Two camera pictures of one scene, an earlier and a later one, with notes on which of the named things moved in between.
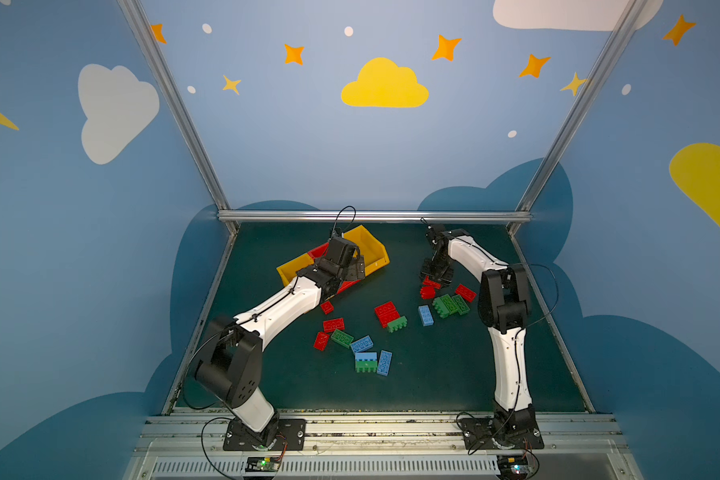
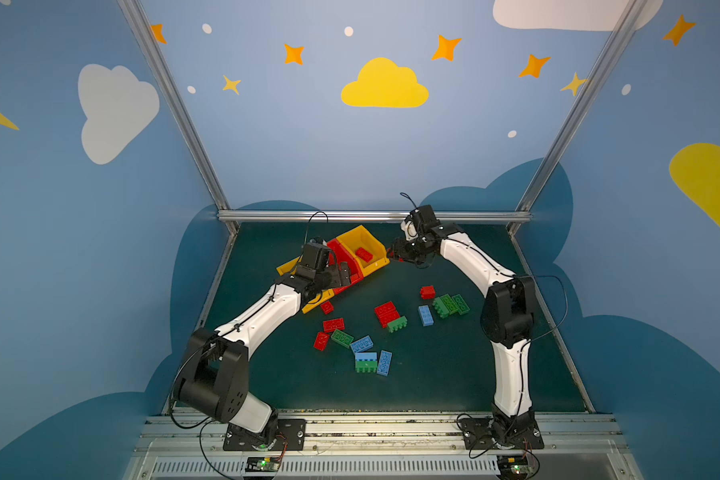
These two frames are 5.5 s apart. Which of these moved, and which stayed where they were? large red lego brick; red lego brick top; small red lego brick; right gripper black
Moved: right gripper black; red lego brick top
Stayed: large red lego brick; small red lego brick
